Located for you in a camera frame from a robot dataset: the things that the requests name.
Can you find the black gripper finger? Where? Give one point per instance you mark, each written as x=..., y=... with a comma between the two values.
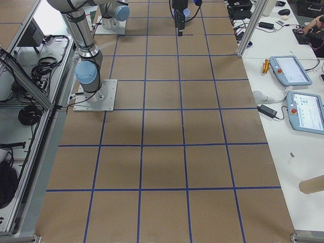
x=179, y=22

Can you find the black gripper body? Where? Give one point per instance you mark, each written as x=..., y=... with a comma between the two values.
x=178, y=6

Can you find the yellow cylindrical tool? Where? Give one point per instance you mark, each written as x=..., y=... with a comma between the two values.
x=265, y=67

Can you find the far teach pendant tablet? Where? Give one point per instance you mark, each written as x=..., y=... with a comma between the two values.
x=289, y=71

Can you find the teach pendant tablet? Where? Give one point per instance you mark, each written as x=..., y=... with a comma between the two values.
x=305, y=112
x=289, y=71

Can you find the black power adapter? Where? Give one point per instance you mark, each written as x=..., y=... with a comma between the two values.
x=267, y=111

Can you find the near teach pendant tablet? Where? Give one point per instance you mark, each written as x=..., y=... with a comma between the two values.
x=305, y=112

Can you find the cardboard tube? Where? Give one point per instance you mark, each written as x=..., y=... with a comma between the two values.
x=312, y=185

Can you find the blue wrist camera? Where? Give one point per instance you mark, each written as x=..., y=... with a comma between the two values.
x=198, y=2

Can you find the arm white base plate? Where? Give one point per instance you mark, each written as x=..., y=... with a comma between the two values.
x=111, y=27
x=103, y=100

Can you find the aluminium frame post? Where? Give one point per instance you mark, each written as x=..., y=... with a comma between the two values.
x=257, y=13

